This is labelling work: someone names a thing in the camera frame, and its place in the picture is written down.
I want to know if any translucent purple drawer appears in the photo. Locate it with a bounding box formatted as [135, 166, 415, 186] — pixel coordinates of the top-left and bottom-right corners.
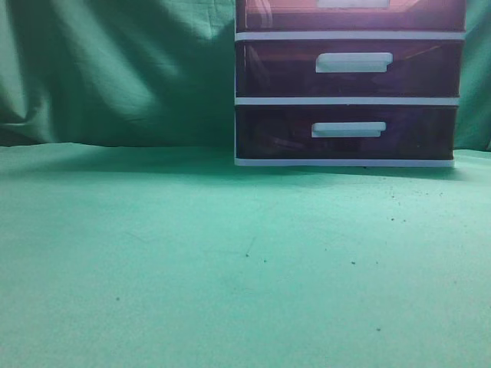
[236, 105, 457, 160]
[236, 0, 466, 31]
[236, 40, 463, 97]

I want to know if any green cloth backdrop and cover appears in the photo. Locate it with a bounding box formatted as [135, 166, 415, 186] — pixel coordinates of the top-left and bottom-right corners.
[1, 1, 490, 367]

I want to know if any white plastic drawer cabinet frame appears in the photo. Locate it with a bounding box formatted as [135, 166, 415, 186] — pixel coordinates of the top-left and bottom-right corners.
[234, 17, 466, 168]

